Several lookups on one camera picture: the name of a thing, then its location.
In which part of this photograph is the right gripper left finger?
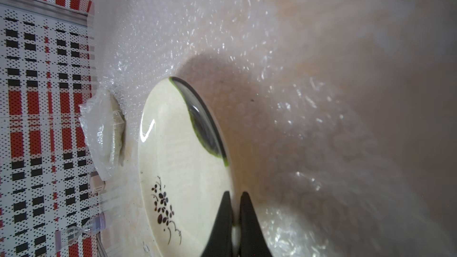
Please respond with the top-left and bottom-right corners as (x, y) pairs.
(201, 191), (233, 257)

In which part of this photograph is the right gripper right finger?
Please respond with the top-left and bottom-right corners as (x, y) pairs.
(239, 192), (272, 257)

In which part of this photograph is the bubble wrap sheet of cream plate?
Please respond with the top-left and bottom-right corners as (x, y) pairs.
(226, 60), (457, 257)

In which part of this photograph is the bubble wrap around yellow plate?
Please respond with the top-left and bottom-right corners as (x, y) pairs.
(93, 0), (279, 137)

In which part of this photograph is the small beige wooden block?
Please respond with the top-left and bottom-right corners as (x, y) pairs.
(89, 171), (105, 195)

